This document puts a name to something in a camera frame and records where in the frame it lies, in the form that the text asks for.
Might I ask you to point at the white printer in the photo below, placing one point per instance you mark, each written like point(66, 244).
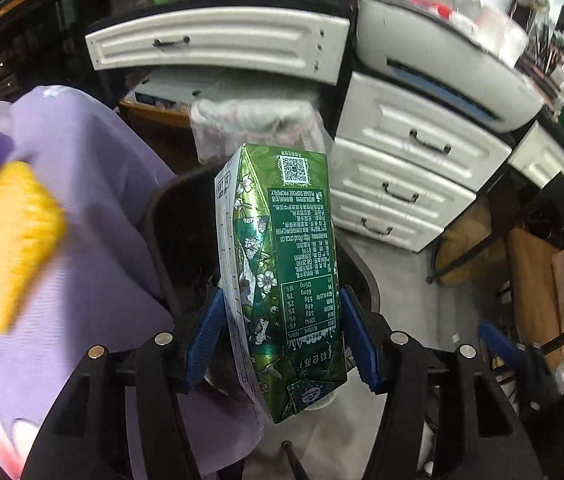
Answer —
point(451, 50)

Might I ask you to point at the green drink carton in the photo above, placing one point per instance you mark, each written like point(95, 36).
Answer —
point(287, 260)

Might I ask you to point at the purple floral tablecloth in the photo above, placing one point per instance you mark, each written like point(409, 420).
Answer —
point(87, 185)

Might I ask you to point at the white plastic bag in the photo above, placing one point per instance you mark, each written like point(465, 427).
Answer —
point(491, 15)

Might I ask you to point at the plain white drawer panel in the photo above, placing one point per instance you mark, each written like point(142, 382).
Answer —
point(177, 87)

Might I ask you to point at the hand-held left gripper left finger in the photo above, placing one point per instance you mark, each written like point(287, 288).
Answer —
point(204, 342)

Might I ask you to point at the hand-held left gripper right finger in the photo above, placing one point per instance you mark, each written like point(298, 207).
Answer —
point(361, 345)

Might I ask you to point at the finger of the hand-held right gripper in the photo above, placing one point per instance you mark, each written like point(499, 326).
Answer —
point(501, 342)

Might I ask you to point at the dark brown trash bin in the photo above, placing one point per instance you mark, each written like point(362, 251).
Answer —
point(182, 240)

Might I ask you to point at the long white drawer front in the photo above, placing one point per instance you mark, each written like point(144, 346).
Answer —
point(222, 42)

